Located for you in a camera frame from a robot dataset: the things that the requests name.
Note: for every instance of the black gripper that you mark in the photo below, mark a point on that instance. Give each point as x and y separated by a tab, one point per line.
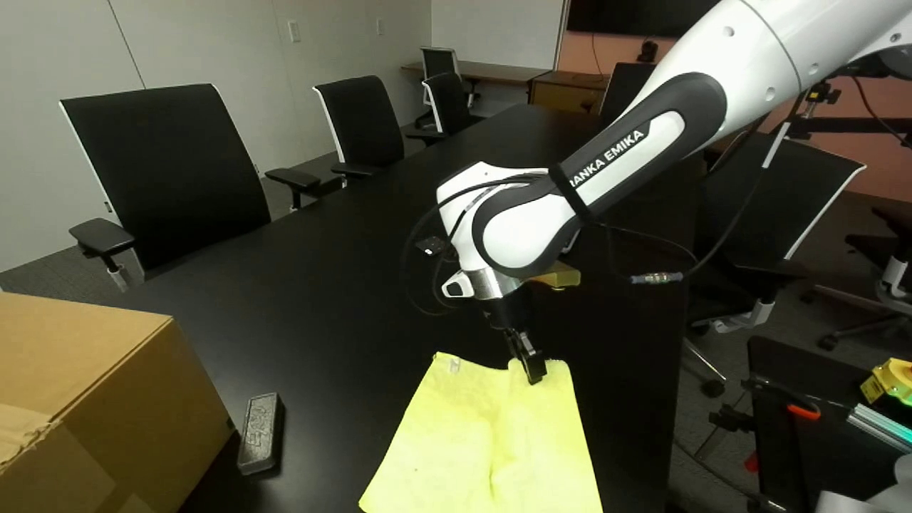
508	324

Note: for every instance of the yellow towel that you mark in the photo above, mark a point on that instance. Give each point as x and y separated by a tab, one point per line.
458	447

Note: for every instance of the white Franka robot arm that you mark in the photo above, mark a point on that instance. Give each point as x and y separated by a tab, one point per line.
759	48

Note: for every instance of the black white-framed office chair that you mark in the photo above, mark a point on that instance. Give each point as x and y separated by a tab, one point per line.
453	100

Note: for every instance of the grey remote control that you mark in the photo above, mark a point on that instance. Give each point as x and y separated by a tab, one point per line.
259	434

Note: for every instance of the black stand with orange clamp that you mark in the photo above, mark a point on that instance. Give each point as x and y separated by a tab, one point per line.
800	447

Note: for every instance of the armless black office chair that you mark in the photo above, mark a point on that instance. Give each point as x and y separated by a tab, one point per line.
624	88

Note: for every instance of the small black office chair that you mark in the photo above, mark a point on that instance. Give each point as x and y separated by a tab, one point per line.
441	63

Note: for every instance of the small black gadget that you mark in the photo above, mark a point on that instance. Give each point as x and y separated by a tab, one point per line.
649	53

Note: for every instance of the yellow green plastic object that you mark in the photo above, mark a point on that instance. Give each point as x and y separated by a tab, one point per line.
890	381

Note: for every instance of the large black office chair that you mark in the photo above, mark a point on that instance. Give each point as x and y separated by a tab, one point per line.
173	172

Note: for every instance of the brown cardboard box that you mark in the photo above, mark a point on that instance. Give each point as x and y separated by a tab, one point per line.
86	400

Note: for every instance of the black wall screen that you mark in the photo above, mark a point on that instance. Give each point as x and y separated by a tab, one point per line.
638	18

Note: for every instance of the black chair with white post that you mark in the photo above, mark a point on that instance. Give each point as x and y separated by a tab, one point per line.
894	274

